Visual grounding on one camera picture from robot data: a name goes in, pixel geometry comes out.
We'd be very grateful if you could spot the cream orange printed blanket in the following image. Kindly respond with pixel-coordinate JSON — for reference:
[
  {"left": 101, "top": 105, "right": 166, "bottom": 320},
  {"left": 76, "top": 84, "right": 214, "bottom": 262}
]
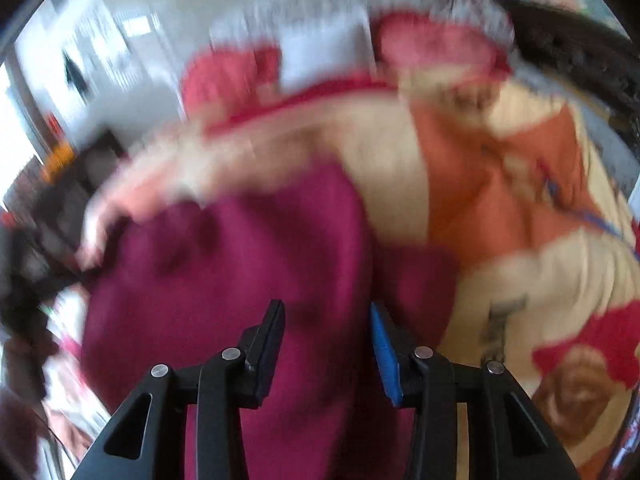
[{"left": 75, "top": 65, "right": 640, "bottom": 471}]

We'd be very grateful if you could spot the small red ruffled pillow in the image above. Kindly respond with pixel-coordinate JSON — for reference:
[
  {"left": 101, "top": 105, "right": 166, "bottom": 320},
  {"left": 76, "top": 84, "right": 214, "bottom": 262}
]
[{"left": 180, "top": 47, "right": 283, "bottom": 121}]

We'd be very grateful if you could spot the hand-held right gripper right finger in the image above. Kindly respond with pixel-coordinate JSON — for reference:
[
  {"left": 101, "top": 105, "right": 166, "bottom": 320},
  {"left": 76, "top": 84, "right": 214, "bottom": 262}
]
[{"left": 369, "top": 301, "right": 581, "bottom": 480}]

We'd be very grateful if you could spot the white pillow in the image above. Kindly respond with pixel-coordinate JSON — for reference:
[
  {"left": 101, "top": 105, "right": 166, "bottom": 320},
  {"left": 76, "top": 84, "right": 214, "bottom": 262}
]
[{"left": 277, "top": 10, "right": 376, "bottom": 91}]

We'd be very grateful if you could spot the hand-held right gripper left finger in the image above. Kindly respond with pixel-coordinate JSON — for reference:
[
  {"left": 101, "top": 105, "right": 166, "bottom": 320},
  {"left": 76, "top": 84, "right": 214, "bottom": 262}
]
[{"left": 75, "top": 299, "right": 287, "bottom": 480}]

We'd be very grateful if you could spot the maroon knit garment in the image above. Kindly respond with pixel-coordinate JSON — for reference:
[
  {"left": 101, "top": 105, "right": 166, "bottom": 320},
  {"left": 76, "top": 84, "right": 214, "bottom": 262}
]
[{"left": 77, "top": 160, "right": 461, "bottom": 480}]

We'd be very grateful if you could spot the floral bolster pillow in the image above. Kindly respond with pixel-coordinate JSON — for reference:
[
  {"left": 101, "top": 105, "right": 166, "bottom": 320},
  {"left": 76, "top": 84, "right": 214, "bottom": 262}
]
[{"left": 210, "top": 0, "right": 516, "bottom": 51}]

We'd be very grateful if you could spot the blue lanyard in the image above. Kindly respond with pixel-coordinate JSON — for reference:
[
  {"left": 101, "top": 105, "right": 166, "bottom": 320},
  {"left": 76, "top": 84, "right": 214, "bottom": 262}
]
[{"left": 542, "top": 175, "right": 640, "bottom": 261}]

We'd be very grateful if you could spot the red heart-shaped pillow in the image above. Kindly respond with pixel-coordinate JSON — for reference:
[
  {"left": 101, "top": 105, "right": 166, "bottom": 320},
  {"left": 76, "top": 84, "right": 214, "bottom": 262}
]
[{"left": 372, "top": 12, "right": 513, "bottom": 86}]

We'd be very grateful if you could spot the black side table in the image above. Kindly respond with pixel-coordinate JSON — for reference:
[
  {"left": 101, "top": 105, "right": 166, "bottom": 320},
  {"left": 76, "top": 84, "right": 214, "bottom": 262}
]
[{"left": 10, "top": 130, "right": 128, "bottom": 281}]

